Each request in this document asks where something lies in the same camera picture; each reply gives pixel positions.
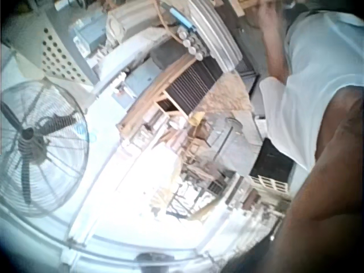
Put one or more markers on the person's left hand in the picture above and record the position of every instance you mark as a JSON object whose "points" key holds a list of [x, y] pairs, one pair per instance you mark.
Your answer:
{"points": [[271, 15]]}

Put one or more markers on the person's left fingers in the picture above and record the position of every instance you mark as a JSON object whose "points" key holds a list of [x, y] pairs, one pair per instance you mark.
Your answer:
{"points": [[264, 7]]}

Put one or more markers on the wooden bar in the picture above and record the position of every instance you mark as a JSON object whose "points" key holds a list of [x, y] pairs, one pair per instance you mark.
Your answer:
{"points": [[241, 6]]}

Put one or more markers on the row of metal cylinders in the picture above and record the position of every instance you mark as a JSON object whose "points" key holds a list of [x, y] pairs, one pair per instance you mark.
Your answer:
{"points": [[193, 45]]}

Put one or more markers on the blue tube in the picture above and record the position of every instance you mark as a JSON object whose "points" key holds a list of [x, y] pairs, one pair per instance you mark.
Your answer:
{"points": [[182, 19]]}

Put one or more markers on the wooden rack with dark slats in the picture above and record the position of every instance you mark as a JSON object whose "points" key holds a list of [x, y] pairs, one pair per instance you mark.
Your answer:
{"points": [[187, 79]]}

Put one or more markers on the yellow container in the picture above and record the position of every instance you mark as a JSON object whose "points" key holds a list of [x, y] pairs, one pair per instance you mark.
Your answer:
{"points": [[196, 119]]}

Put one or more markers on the beige machine housing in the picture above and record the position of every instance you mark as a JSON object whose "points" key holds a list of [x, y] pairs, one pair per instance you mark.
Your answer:
{"points": [[128, 27]]}

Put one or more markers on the grey blue box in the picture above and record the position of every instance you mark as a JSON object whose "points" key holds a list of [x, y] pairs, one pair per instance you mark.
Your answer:
{"points": [[143, 76]]}

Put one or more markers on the grey machine with pole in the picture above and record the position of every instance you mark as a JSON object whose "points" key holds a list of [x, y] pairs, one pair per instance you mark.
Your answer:
{"points": [[230, 142]]}

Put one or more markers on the black box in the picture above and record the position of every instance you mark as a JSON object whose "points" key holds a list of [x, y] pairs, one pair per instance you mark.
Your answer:
{"points": [[271, 163]]}

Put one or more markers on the white slatted crate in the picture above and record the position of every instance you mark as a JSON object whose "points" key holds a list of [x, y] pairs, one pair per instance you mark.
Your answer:
{"points": [[270, 184]]}

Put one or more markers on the beige perforated panel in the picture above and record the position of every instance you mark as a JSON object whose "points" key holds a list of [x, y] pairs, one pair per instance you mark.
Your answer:
{"points": [[61, 54]]}

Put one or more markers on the large metal cage fan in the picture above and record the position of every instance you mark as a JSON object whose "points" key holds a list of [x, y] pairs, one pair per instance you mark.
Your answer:
{"points": [[31, 136]]}

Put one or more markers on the grey metal rail frame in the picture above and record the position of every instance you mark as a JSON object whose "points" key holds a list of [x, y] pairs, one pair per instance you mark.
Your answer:
{"points": [[216, 31]]}

